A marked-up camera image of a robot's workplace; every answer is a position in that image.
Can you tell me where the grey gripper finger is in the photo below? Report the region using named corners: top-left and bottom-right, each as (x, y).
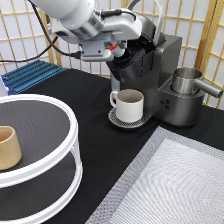
top-left (112, 41), bottom-right (127, 57)

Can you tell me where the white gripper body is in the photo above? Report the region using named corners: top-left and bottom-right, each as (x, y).
top-left (53, 9), bottom-right (142, 62)

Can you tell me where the grey coffee machine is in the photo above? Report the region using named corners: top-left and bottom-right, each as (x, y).
top-left (107, 12), bottom-right (204, 129)

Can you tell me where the white coffee pod red lid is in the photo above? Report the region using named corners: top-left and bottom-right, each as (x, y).
top-left (109, 41), bottom-right (118, 51)

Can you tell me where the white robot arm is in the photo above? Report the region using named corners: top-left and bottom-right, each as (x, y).
top-left (30, 0), bottom-right (142, 62)

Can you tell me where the white ceramic mug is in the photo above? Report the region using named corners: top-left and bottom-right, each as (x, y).
top-left (110, 89), bottom-right (144, 123)

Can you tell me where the blue ridged mat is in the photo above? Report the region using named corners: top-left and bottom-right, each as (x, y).
top-left (2, 60), bottom-right (65, 95)

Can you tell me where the steel milk frother jug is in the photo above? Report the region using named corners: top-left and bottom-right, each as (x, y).
top-left (171, 67), bottom-right (223, 98)

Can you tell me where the wooden shoji screen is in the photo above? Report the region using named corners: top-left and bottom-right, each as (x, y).
top-left (0, 0), bottom-right (224, 110)

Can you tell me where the grey woven placemat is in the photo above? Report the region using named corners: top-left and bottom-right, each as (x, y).
top-left (85, 127), bottom-right (224, 224)

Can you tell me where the white two-tier round shelf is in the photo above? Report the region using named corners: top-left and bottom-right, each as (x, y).
top-left (0, 94), bottom-right (83, 224)

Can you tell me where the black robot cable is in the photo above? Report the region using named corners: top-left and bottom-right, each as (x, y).
top-left (0, 0), bottom-right (82, 65)

